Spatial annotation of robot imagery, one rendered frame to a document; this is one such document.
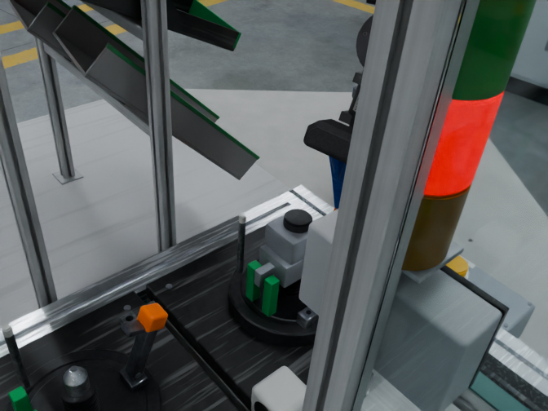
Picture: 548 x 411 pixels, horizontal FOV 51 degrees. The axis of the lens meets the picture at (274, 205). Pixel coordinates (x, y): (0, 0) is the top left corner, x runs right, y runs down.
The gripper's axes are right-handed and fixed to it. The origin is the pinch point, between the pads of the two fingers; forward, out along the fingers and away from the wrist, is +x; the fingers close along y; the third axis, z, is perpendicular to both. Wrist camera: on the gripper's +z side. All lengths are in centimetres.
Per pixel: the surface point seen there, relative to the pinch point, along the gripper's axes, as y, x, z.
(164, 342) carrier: -13.7, 21.0, -8.6
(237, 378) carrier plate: -12.7, 20.2, 0.4
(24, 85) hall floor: 149, 74, -236
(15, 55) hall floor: 168, 69, -270
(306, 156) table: 43, 12, -24
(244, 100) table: 53, 10, -47
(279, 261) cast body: -7.1, 9.1, -1.9
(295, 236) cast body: -7.0, 5.8, -1.2
